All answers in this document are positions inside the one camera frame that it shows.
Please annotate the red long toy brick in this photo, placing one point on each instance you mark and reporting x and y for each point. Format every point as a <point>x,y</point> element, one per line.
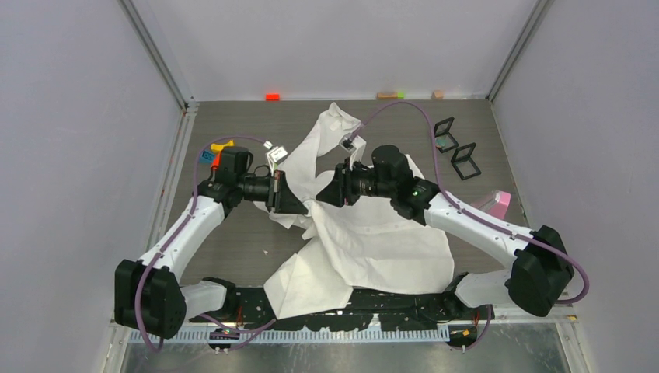
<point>216,162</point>

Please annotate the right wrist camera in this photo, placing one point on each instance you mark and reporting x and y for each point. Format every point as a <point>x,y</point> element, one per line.
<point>354,147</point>

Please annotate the black display frame with brooch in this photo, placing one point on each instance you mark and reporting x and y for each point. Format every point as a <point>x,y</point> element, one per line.
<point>443,139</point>

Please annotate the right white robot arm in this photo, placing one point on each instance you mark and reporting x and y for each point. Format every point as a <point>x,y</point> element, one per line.
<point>536,265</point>

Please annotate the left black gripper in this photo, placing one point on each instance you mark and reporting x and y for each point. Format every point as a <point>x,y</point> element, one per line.
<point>280,199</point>

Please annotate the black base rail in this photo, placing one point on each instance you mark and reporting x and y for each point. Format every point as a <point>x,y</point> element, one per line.
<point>251,309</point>

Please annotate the white shirt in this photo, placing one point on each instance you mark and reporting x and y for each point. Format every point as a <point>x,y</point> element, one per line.
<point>366,245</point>

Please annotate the blue square toy brick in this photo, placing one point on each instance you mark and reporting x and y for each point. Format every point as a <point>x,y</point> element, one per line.
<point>206,157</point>

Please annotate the yellow curved toy brick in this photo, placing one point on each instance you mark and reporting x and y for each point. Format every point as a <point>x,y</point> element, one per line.
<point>218,147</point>

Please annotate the pink stand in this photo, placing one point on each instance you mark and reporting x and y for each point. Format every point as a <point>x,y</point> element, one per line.
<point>495,204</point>

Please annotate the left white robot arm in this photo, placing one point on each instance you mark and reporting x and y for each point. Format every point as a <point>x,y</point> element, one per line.
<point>148,296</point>

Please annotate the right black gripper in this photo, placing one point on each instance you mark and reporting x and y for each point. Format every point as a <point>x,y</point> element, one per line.
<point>341,188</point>

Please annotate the wooden block with green end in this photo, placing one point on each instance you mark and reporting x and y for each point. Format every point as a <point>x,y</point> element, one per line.
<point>390,95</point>

